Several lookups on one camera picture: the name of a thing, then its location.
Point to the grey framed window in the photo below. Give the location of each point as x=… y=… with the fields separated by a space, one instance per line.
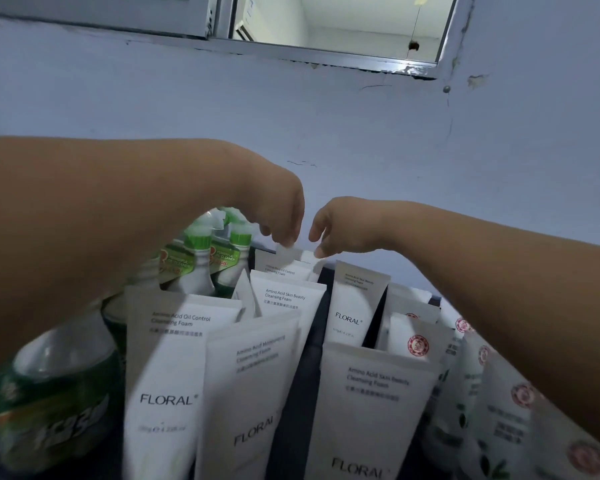
x=130 y=14

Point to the person's left forearm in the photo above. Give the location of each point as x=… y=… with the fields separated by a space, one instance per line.
x=80 y=234

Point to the row of green-leaf tubes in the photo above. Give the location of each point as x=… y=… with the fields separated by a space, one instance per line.
x=505 y=419

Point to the person's right forearm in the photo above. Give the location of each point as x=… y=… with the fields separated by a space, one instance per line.
x=530 y=304

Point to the green spray cleaner twin pack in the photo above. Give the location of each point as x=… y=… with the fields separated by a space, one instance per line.
x=190 y=264
x=232 y=254
x=55 y=394

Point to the person's right hand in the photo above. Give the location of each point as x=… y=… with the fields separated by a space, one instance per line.
x=360 y=224

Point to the white air conditioner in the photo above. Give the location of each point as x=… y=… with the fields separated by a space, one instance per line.
x=242 y=29

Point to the person's left hand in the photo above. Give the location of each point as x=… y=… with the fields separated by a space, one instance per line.
x=280 y=204

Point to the rows of plain white tubes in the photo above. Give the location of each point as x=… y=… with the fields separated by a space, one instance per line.
x=165 y=369

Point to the dark grey shelf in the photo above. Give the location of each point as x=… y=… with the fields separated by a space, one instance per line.
x=292 y=444

